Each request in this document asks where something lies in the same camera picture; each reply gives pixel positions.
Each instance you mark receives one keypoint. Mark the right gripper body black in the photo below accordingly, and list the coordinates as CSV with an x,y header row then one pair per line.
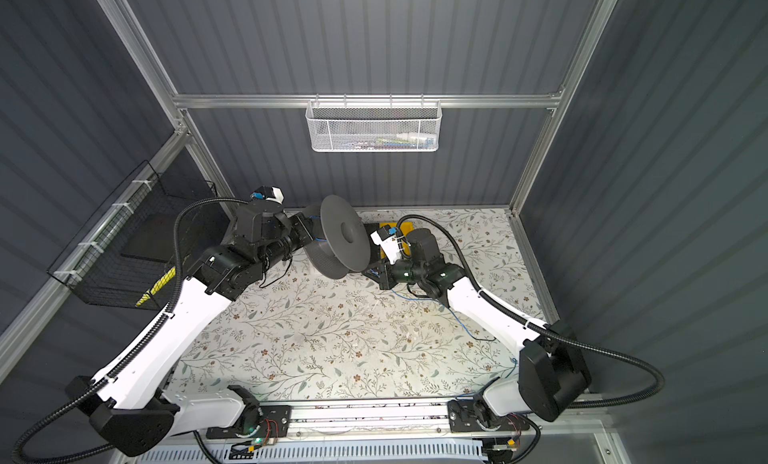
x,y
392,275

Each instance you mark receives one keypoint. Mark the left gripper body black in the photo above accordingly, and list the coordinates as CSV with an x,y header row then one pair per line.
x,y
299,234

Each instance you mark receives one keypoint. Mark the grey perforated spool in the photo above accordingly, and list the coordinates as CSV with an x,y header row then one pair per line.
x,y
339,243

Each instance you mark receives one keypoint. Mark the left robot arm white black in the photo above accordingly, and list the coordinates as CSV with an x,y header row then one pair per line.
x,y
126,402

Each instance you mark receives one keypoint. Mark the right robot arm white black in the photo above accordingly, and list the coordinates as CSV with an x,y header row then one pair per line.
x,y
549,378

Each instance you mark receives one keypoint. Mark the black plastic bin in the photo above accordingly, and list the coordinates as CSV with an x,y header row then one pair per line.
x,y
374,248

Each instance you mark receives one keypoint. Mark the yellow plastic bin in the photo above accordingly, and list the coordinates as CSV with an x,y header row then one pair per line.
x,y
401,233

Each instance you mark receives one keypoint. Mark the yellow black item in basket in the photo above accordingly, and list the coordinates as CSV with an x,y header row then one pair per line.
x,y
156,287

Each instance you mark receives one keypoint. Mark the black pad in basket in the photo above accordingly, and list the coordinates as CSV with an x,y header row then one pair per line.
x,y
153,240

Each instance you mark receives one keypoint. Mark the white vented strip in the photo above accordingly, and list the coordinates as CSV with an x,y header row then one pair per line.
x,y
355,451

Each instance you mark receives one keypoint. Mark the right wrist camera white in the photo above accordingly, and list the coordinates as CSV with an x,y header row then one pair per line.
x,y
388,243

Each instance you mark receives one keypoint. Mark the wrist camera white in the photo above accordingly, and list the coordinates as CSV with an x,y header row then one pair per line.
x,y
388,243
267,194

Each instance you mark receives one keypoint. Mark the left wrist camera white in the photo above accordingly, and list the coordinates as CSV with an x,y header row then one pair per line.
x,y
267,194

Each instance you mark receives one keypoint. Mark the white wire mesh basket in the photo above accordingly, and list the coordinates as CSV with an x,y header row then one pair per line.
x,y
371,129

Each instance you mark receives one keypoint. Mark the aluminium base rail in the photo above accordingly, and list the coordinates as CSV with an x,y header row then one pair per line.
x,y
395,418

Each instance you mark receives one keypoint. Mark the black wire basket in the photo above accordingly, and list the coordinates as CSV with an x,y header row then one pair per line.
x,y
91,266

